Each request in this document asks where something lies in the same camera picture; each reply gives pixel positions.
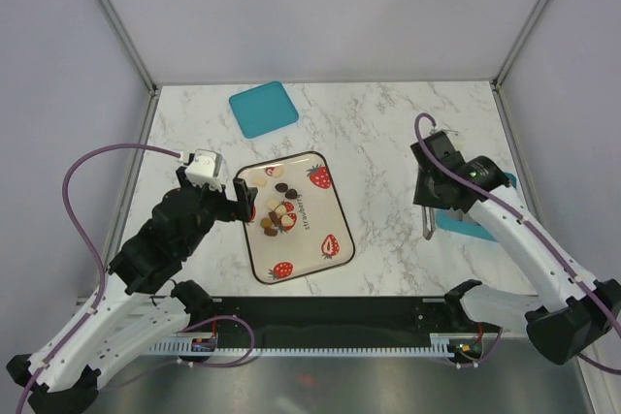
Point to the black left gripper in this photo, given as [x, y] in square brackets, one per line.
[232, 208]

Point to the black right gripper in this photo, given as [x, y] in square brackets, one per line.
[420, 197]

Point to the dark heart chocolate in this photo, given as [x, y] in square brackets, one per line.
[291, 194]

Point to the metal tongs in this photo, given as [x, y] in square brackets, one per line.
[428, 222]

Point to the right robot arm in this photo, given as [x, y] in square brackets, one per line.
[570, 309]

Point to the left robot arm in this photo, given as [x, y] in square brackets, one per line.
[70, 371]

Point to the white cube chocolate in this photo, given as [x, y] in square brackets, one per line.
[259, 181]
[273, 204]

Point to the caramel cup chocolate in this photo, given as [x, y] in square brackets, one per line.
[266, 223]

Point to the teal chocolate box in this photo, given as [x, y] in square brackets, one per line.
[466, 225]

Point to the brown square chocolate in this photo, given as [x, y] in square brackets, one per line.
[274, 217]

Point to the dark round cup chocolate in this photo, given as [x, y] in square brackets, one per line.
[281, 187]

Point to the strawberry print serving tray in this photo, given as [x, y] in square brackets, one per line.
[298, 226]

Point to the teal box lid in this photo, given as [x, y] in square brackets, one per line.
[263, 109]

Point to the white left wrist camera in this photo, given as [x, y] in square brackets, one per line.
[201, 168]

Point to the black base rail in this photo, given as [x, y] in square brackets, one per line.
[347, 321]

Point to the white cable duct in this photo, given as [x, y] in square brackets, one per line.
[190, 347]

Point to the aluminium frame post left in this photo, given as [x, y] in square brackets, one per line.
[114, 20]

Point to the aluminium frame post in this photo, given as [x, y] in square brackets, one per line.
[526, 30]
[114, 20]

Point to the aluminium frame post right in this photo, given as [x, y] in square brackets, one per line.
[526, 30]

